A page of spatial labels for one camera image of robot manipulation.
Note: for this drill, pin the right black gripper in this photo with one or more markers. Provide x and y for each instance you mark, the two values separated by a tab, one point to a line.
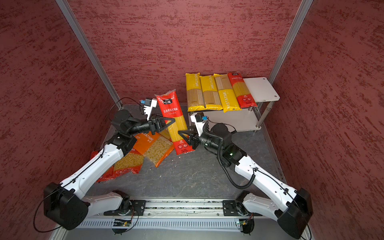
194	138

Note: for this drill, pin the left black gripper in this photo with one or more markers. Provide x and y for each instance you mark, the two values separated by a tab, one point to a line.
155	124

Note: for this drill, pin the red spaghetti bag front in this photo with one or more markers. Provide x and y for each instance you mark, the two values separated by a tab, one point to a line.
170	108

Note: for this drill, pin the red spaghetti bag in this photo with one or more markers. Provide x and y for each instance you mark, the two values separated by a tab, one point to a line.
165	135
170	108
241	91

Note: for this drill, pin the yellow spaghetti bag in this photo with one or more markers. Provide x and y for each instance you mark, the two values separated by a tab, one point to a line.
210	93
195	98
226	93

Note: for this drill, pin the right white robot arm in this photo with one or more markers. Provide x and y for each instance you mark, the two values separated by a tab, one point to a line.
243	172

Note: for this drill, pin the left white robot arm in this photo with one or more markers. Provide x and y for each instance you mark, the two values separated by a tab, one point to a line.
77	185

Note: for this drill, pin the orange pasta bag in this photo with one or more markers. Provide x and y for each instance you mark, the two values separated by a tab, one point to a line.
153	147

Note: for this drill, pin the white two-tier shelf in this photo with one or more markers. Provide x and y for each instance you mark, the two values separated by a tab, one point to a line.
250	119

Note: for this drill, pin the small red macaroni bag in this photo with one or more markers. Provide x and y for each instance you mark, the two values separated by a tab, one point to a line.
131	162

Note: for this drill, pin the large red macaroni bag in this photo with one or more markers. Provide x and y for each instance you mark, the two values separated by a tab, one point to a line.
108	174

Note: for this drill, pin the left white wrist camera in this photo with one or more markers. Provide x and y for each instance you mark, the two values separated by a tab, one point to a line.
148	105

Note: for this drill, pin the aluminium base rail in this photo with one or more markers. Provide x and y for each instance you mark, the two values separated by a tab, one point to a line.
183	207

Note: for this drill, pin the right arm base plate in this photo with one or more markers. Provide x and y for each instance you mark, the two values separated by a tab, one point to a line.
234	208

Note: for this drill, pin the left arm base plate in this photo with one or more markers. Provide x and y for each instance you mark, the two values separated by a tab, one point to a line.
138	207

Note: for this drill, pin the left circuit board with wires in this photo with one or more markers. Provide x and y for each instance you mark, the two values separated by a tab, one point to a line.
125	225

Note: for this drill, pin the circuit board with wires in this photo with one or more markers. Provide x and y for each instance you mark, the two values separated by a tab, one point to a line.
125	225
246	226

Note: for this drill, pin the right circuit board with wires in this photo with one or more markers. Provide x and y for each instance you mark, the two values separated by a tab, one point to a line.
246	226

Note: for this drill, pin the left aluminium corner post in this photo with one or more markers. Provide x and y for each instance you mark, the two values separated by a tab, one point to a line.
78	31

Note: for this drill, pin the aluminium corner post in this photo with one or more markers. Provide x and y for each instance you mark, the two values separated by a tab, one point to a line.
78	31
290	37

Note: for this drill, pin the right aluminium corner post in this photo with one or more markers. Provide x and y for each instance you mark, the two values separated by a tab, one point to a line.
290	37

